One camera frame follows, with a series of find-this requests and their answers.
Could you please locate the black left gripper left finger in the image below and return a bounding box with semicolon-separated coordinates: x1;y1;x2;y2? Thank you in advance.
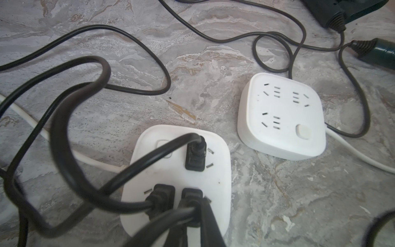
164;225;188;247

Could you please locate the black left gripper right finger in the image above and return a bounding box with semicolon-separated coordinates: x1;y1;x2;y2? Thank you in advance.
200;198;226;247

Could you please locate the black cord of white dryer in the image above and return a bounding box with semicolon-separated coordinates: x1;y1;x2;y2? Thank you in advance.
123;188;204;247

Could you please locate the black cord of green dryer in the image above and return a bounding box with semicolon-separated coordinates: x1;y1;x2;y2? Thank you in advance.
49;55;177;221

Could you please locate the black cord of pink dryer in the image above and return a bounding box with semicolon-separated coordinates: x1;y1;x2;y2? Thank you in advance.
2;81;207;238

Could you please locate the white square power strip left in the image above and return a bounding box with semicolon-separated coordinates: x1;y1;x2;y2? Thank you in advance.
120;125;231;247

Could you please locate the white square power strip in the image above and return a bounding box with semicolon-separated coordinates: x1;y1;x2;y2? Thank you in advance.
120;125;231;247
237;73;327;161

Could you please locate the white square power strip right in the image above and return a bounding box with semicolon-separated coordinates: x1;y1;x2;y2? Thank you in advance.
237;73;327;161

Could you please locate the dark green unfolded hair dryer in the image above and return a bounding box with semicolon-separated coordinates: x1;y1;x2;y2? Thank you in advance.
350;38;395;70

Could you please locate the dark green dryer far right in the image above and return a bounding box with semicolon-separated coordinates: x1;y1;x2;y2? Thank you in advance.
302;0;388;34

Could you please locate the white power strip cable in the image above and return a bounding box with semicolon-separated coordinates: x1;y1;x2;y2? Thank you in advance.
0;94;124;174

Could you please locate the black loose cord front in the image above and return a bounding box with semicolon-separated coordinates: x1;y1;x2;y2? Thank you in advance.
361;209;395;247

